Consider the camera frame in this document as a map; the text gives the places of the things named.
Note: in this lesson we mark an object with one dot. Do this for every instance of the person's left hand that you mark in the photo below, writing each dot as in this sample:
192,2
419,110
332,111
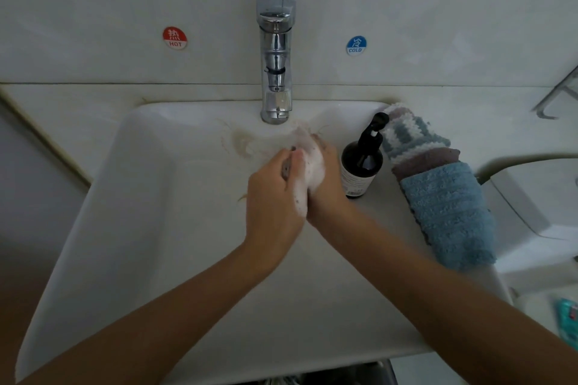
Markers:
274,209

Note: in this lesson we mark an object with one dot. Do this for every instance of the person's right hand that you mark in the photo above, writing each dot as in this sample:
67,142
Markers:
327,183

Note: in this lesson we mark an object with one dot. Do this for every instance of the grey stained cloth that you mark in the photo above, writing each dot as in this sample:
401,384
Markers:
305,164

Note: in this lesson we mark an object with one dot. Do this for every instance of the white ceramic sink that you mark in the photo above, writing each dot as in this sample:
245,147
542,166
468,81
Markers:
289,303

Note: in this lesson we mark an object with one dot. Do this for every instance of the grey yellow striped cloth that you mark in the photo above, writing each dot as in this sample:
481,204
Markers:
413,132

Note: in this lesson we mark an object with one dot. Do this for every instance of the pink white striped cloth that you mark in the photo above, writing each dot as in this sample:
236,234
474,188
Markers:
400,109

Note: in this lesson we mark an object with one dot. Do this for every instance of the blue stained cloth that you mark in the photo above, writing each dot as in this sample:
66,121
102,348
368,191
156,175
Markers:
450,213

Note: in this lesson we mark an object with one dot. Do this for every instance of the person's left forearm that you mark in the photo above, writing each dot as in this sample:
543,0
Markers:
144,326

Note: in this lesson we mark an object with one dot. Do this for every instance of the person's right forearm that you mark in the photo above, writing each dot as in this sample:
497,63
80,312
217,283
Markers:
451,303

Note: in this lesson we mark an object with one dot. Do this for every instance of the black pump soap bottle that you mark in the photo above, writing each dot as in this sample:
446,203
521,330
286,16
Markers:
361,165

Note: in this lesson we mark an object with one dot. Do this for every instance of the chrome faucet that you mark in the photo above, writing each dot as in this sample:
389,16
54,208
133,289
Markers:
275,55

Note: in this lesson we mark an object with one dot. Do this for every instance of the blue round sticker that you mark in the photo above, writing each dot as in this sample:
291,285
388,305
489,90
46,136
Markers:
357,44

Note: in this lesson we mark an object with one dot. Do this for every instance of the gray patterned trousers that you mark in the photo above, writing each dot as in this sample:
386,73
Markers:
316,375

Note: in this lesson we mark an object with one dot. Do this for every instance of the red round sticker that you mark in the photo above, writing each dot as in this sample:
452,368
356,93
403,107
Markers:
174,37

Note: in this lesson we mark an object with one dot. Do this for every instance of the white toilet tank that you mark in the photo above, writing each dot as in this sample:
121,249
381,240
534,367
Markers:
537,216

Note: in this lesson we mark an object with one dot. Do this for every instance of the white toilet lid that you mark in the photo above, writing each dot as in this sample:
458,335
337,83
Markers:
553,317

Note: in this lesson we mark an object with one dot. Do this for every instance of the teal tube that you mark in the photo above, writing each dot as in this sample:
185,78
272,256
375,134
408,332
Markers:
569,322

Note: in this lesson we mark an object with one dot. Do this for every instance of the metal wall shelf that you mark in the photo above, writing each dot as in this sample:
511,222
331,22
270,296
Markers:
558,96

